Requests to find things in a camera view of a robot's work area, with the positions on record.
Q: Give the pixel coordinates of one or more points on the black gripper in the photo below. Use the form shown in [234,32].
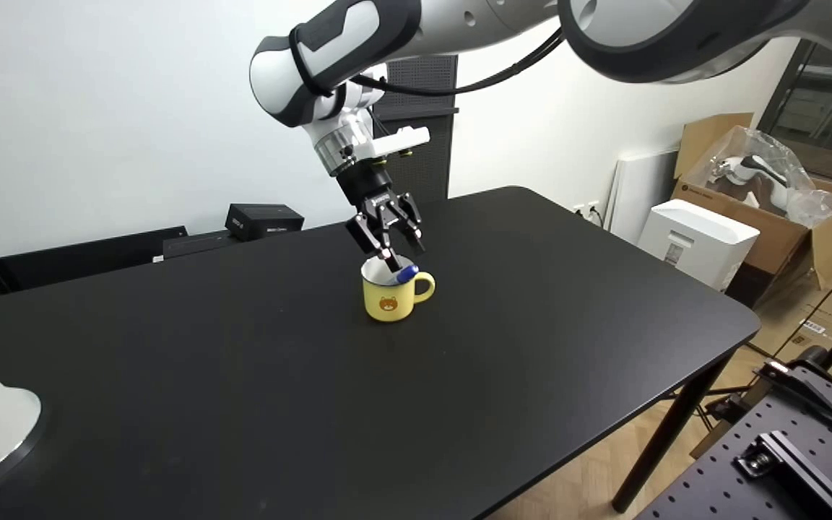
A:
[370,192]

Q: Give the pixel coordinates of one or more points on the blue capped marker pen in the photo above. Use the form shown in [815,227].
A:
[403,276]

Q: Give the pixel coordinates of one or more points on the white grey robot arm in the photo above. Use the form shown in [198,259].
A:
[435,25]

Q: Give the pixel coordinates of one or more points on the yellow enamel mug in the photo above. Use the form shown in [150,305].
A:
[387,301]

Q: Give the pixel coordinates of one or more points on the dark grey door panel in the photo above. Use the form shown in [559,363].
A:
[435,146]

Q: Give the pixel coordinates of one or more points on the small black box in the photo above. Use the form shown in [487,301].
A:
[262,221]

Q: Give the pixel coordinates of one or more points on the white flat appliance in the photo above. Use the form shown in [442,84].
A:
[634,188]

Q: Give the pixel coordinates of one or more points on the black low side desk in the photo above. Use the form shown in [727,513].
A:
[71,259]

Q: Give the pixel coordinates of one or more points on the black table leg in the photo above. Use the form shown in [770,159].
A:
[670,434]

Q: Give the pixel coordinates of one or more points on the clear plastic bag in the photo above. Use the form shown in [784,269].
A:
[773,168]

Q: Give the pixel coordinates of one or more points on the brown cardboard box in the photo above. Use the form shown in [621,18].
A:
[782,237]

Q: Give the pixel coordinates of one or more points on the black perforated metal board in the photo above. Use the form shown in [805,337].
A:
[715,491]

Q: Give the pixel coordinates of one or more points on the black framed glass door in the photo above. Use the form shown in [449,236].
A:
[787,96]

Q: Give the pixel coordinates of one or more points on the short black metal clamp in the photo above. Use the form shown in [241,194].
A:
[806,392]

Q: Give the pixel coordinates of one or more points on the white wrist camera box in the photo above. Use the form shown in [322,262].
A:
[403,143]

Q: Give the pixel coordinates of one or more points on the long black metal bracket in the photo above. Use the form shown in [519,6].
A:
[793,463]

